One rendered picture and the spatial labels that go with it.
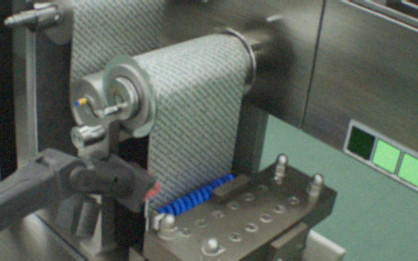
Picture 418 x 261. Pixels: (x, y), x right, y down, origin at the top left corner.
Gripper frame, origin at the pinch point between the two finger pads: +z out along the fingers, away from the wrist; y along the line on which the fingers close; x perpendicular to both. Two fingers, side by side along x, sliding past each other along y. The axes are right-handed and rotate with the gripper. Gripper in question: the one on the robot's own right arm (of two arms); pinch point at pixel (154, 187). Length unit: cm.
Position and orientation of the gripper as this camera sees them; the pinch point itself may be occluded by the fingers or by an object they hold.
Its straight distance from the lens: 114.8
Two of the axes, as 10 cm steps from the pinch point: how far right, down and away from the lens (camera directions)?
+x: 4.3, -9.0, -0.9
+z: 5.5, 1.8, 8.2
